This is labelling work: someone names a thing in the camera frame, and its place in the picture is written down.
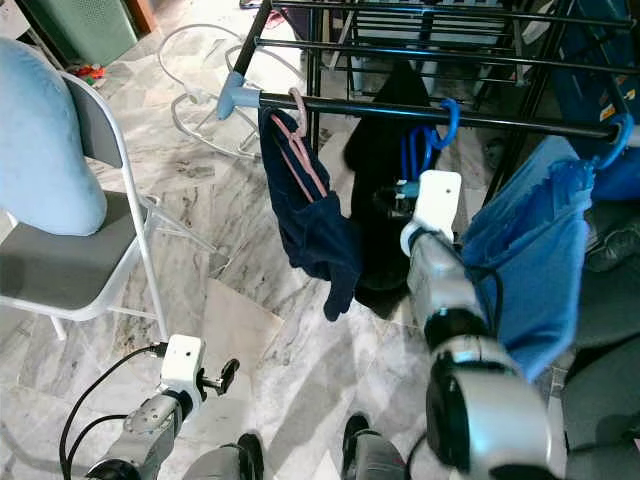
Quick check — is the black garment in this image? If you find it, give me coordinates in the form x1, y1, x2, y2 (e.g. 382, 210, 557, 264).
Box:
343, 60, 441, 293

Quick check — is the blue plastic hanger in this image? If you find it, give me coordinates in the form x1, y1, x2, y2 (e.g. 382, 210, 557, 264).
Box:
595, 110, 636, 171
398, 97, 461, 191

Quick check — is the pink plastic hanger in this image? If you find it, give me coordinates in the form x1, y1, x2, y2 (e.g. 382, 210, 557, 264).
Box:
272, 87, 329, 201

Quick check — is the left robot leg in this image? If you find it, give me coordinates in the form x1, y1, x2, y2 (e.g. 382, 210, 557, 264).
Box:
190, 432, 266, 480

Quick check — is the navy hanging garment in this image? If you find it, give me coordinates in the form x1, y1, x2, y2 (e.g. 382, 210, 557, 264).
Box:
258, 105, 366, 323

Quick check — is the blue hanging garment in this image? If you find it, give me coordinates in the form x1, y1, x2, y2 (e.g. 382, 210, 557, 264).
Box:
455, 135, 601, 381

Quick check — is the white grey folding chair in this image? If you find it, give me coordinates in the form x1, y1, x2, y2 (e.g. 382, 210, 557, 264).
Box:
0, 70, 211, 346

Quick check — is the pile of floor clothes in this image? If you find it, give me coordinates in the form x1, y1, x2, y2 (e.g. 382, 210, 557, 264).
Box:
240, 0, 286, 26

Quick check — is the grey sofa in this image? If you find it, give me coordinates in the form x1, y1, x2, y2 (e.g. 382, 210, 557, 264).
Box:
560, 190, 640, 480

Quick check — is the large blue storage box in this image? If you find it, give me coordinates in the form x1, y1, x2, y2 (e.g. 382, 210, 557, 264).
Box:
555, 0, 640, 131

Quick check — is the light blue pillow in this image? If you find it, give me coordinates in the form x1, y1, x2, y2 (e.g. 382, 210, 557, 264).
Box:
0, 38, 109, 238

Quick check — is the green perforated cabinet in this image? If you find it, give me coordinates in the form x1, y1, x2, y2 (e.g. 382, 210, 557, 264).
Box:
20, 0, 141, 69

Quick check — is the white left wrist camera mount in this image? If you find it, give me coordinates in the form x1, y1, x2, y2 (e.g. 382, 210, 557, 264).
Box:
160, 335, 206, 399

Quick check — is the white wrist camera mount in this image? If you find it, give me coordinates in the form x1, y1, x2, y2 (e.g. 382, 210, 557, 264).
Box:
160, 335, 206, 399
400, 170, 463, 256

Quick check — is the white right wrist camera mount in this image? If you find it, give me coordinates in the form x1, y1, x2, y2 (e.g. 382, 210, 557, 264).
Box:
400, 170, 463, 256

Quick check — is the white baby bouncer frame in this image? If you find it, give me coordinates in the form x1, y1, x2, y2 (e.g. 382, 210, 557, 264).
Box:
157, 22, 261, 161

